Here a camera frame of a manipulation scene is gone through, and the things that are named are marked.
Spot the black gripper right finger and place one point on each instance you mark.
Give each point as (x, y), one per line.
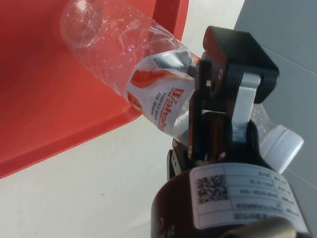
(247, 57)

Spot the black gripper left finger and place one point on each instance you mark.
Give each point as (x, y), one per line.
(196, 124)

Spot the clear plastic bottle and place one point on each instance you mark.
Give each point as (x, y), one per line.
(104, 37)

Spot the red tray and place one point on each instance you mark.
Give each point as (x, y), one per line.
(37, 99)

